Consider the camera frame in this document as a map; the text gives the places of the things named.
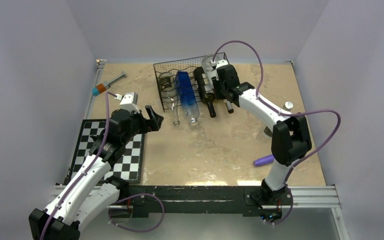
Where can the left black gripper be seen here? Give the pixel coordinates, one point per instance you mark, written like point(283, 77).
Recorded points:
point(146, 125)

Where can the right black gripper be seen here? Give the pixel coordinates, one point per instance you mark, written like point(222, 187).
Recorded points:
point(219, 94)

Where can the olive wine bottle brown label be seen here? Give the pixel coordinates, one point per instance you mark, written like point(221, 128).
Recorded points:
point(229, 106)

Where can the dark wine bottle Negroamaro label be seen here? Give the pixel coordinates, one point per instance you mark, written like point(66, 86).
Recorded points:
point(206, 97)

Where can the clear bottle silver cap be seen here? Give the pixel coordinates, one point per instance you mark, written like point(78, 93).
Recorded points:
point(208, 64)
point(288, 106)

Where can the clear glass bottle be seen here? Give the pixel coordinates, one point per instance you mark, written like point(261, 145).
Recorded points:
point(169, 94)

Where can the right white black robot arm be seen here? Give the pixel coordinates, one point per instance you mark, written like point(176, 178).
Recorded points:
point(290, 139)

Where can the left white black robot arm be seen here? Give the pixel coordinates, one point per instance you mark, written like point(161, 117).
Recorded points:
point(68, 215)

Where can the black white chessboard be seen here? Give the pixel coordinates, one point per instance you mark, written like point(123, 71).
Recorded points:
point(128, 167)

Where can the purple plastic microphone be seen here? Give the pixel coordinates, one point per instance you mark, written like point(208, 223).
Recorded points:
point(269, 159)

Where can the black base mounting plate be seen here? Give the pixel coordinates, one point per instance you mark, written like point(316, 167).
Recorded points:
point(247, 201)

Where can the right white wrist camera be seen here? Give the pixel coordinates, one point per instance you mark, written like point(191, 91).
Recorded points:
point(218, 65)

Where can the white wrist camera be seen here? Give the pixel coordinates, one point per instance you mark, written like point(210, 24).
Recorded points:
point(218, 65)
point(128, 101)

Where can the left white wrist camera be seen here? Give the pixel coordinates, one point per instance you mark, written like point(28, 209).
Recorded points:
point(128, 101)

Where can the black wire wine rack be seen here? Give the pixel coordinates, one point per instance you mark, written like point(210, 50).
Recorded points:
point(188, 65)

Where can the orange blue handled tool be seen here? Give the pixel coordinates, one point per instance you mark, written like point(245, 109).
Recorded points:
point(104, 86)

